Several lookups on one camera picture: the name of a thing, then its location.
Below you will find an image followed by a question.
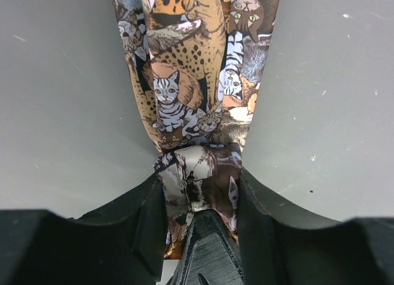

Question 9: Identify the brown floral tie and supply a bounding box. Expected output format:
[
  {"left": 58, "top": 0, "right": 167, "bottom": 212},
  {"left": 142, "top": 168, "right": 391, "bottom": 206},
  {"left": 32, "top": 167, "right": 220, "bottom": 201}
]
[{"left": 112, "top": 0, "right": 279, "bottom": 259}]

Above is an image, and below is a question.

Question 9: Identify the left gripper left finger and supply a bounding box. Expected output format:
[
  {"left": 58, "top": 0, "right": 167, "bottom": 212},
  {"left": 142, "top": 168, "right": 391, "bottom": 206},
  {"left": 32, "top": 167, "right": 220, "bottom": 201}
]
[{"left": 1, "top": 175, "right": 167, "bottom": 284}]

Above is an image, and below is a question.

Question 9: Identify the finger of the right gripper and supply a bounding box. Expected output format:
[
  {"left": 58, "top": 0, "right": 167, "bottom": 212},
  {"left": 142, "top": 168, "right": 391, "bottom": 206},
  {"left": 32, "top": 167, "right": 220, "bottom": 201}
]
[{"left": 167, "top": 210, "right": 243, "bottom": 285}]

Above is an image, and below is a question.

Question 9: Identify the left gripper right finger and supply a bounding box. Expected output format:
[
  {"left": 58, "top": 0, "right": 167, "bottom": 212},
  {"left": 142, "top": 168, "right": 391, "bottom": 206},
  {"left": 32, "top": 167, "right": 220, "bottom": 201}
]
[{"left": 238, "top": 170, "right": 393, "bottom": 284}]

